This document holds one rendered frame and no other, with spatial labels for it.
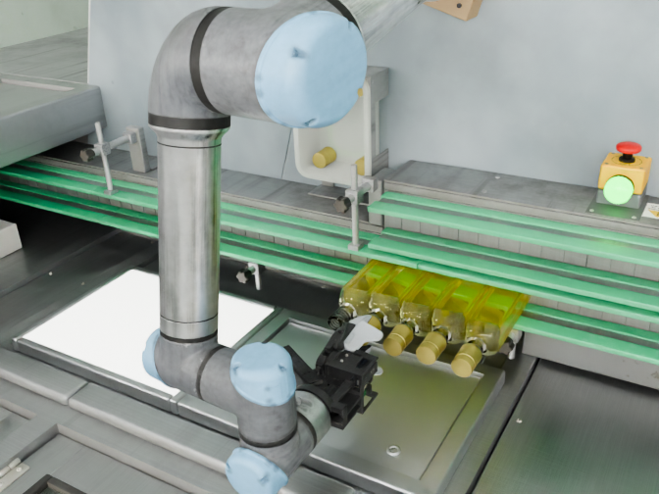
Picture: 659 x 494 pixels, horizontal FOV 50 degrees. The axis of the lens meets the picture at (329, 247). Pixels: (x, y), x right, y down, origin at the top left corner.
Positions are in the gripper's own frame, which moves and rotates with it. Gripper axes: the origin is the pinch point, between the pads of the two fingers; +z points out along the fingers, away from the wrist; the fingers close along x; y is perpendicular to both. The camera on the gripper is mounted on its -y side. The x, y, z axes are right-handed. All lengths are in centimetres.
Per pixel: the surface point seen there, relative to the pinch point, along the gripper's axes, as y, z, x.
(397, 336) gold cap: 6.3, 0.0, 1.5
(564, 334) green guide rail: 28.1, 19.2, -3.1
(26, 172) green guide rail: -106, 21, 3
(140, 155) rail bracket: -74, 29, 9
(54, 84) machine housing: -108, 37, 21
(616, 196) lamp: 31.4, 29.7, 18.6
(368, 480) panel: 9.5, -16.8, -12.8
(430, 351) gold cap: 12.4, -1.0, 1.3
